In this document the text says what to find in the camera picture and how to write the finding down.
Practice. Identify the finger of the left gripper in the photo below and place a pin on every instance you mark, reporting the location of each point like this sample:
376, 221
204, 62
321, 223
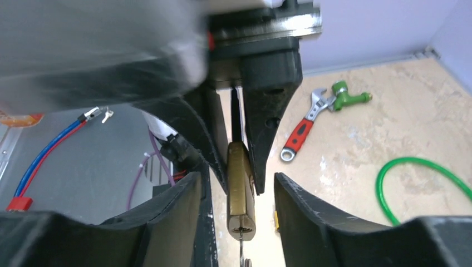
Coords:
197, 117

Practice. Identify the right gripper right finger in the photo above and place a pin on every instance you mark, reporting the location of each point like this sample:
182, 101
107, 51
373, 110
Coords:
316, 233

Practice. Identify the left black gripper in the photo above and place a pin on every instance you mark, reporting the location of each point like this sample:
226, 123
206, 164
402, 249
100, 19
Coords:
250, 33

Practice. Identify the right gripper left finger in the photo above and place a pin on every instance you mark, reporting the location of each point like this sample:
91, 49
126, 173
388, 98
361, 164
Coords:
174, 228

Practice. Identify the black headed key bunch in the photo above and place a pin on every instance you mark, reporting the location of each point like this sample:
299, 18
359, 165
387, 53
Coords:
243, 261

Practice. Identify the large brass padlock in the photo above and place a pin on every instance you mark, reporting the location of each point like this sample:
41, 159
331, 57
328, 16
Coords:
240, 198

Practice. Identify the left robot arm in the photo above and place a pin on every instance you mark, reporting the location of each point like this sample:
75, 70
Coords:
263, 70

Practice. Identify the small yellow padlock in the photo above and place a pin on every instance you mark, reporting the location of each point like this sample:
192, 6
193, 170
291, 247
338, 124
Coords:
276, 222

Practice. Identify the red adjustable wrench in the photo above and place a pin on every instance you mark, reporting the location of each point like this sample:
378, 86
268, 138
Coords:
300, 133

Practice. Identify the orange plastic bottle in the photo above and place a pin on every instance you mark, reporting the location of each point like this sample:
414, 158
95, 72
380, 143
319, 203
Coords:
20, 120

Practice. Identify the green hose nozzle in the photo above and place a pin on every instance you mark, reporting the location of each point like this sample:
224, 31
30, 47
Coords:
342, 98

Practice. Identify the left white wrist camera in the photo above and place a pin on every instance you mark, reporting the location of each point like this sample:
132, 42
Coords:
61, 55

